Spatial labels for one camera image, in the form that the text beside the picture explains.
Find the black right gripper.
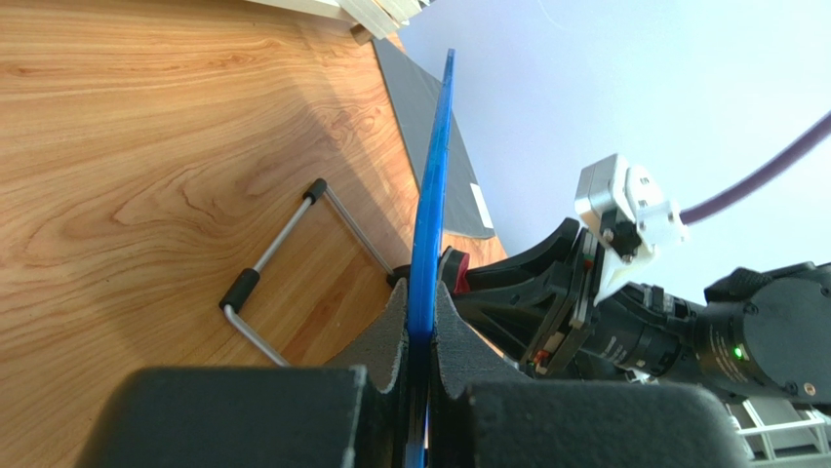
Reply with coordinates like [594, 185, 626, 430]
[454, 218, 701, 380]

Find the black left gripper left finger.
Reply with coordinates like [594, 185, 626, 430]
[77, 281, 408, 467]

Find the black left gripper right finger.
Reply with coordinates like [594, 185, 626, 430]
[428, 286, 749, 467]

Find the red whiteboard eraser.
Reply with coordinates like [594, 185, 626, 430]
[438, 247, 470, 295]

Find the blue framed whiteboard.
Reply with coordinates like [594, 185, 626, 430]
[404, 49, 455, 467]

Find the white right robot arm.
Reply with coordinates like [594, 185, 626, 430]
[441, 219, 830, 412]

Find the black notebook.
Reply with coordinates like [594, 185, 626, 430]
[372, 37, 496, 240]

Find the white two-tier shelf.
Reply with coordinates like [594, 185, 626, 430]
[252, 0, 432, 44]

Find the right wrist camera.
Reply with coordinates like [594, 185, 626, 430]
[574, 154, 690, 304]

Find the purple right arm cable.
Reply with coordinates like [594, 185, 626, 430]
[678, 110, 831, 226]

